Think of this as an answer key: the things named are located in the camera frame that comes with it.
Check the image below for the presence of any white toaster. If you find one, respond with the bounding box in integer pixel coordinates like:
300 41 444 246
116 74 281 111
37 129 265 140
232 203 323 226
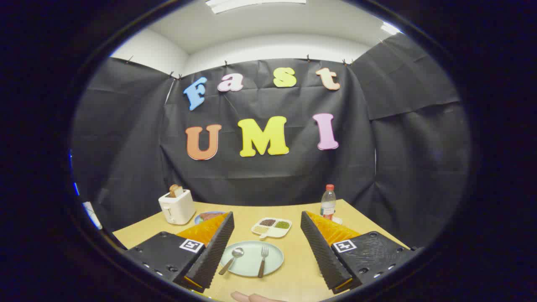
158 190 196 225

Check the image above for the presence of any white divided tray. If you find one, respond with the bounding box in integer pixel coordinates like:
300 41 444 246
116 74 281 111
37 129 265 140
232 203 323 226
251 217 292 240

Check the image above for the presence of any blue plate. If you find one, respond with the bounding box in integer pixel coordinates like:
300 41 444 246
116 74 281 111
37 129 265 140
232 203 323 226
194 211 227 225

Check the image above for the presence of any wooden handled metal spoon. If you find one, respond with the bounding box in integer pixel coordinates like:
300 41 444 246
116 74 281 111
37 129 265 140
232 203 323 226
219 247 245 276

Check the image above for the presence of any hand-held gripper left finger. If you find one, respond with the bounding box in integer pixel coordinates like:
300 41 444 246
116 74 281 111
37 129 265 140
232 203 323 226
125 211 235 293

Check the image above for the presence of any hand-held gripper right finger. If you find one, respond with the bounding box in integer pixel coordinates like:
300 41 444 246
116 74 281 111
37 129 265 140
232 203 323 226
300 211 420 294

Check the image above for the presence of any wooden handled metal fork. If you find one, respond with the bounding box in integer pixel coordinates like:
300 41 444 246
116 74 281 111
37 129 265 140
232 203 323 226
258 246 269 278

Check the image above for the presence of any light green plate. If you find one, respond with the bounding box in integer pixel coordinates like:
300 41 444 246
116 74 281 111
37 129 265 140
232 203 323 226
219 240 284 277

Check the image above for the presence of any black backdrop cloth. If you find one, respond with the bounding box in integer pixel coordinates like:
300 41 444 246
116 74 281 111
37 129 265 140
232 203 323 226
71 34 470 248

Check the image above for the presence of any long ceiling light panel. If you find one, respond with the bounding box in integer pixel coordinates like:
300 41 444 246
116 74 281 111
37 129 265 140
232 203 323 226
206 0 307 14

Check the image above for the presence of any clear red capped water bottle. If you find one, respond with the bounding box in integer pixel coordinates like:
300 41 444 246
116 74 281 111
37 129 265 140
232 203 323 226
321 184 336 221

